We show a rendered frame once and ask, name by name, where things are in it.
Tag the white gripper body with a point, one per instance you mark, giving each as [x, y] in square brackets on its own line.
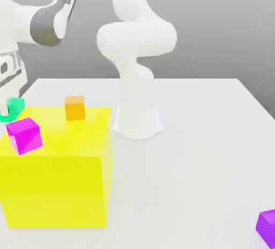
[15, 88]

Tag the small purple cube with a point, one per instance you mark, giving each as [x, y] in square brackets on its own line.
[267, 225]

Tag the large yellow box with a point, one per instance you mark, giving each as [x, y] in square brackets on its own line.
[55, 184]

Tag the small magenta cube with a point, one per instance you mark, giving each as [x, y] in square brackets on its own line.
[24, 137]

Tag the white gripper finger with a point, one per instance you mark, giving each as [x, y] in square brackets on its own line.
[3, 109]

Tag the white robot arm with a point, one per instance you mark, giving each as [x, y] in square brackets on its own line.
[133, 38]

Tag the small green cube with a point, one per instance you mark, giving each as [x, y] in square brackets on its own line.
[16, 104]

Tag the small orange cube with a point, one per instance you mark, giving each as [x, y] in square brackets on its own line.
[75, 109]

